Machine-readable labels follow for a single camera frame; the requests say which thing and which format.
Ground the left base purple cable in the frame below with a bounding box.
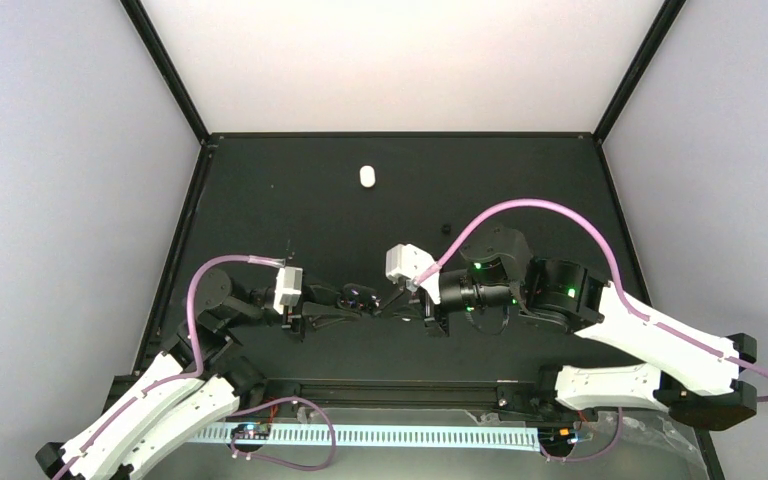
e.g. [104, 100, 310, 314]
[229, 395, 339, 472]

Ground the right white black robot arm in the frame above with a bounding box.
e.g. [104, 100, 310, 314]
[385, 225, 759, 431]

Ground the clear plastic sheet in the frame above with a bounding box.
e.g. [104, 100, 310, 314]
[466, 409, 703, 472]

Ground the black earbud charging case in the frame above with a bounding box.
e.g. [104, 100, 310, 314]
[338, 283, 380, 314]

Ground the right black frame post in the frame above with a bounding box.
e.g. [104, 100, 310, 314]
[593, 0, 686, 145]

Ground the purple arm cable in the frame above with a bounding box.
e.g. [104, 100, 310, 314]
[413, 197, 768, 403]
[52, 254, 293, 480]

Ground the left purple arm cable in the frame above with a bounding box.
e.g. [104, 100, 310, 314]
[52, 254, 293, 480]

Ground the white capsule object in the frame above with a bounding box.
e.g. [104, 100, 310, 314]
[359, 165, 377, 189]

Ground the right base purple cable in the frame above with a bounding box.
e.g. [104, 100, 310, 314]
[539, 405, 624, 464]

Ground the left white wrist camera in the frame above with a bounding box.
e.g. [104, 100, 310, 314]
[272, 266, 304, 314]

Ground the white slotted cable duct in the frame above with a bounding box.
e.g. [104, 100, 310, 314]
[190, 422, 540, 452]

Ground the black frame post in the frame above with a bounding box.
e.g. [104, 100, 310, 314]
[120, 0, 210, 144]
[593, 0, 686, 145]

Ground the black front mounting rail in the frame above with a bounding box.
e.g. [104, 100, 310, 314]
[102, 374, 700, 425]

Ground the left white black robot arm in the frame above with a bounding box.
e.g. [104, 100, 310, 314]
[35, 255, 378, 479]

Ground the left black frame post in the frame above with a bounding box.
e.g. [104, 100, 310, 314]
[120, 0, 210, 144]

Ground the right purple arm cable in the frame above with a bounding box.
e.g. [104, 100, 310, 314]
[413, 197, 768, 403]

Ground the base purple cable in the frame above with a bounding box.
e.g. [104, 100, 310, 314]
[539, 405, 624, 464]
[229, 395, 339, 472]

